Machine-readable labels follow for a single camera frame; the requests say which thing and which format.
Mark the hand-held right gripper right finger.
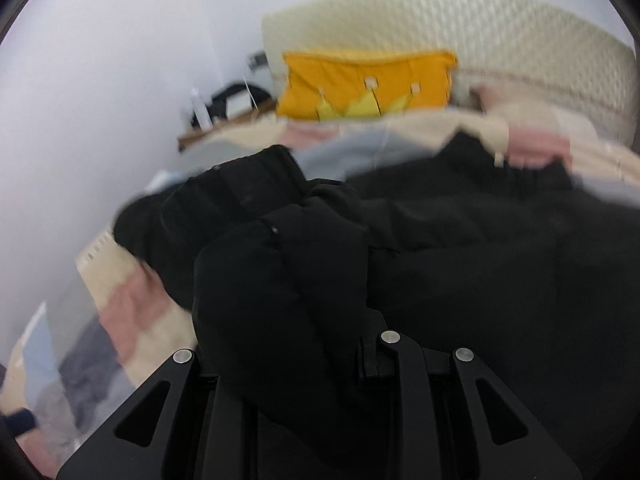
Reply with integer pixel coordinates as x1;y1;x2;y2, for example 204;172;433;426
355;330;584;480

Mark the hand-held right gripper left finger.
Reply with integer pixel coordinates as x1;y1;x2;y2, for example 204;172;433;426
55;347;261;480

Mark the black padded jacket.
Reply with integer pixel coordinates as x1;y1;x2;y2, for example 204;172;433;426
114;132;640;480

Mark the checked pastel blanket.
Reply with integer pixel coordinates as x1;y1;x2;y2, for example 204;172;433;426
0;110;640;477

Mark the wooden nightstand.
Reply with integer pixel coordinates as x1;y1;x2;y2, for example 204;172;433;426
176;100;281;152

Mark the white plastic bottle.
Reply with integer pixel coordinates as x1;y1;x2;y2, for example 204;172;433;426
190;87;209;129

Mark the black bag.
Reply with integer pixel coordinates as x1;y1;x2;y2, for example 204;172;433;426
190;82;274;126

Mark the yellow crown pillow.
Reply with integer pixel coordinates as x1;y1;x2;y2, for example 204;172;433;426
276;50;460;122

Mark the cream quilted headboard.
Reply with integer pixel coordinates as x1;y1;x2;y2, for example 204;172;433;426
261;0;639;154

